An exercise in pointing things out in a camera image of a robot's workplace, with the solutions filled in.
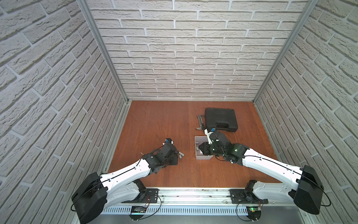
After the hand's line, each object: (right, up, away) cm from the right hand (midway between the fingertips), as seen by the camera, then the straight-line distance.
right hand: (200, 147), depth 79 cm
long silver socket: (-11, -7, +10) cm, 17 cm away
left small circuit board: (-34, -30, -9) cm, 46 cm away
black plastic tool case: (+18, +15, +21) cm, 31 cm away
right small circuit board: (+27, -32, -9) cm, 43 cm away
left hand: (-13, -6, +4) cm, 15 cm away
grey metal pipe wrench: (+3, +16, +28) cm, 33 cm away
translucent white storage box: (+1, +1, +15) cm, 16 cm away
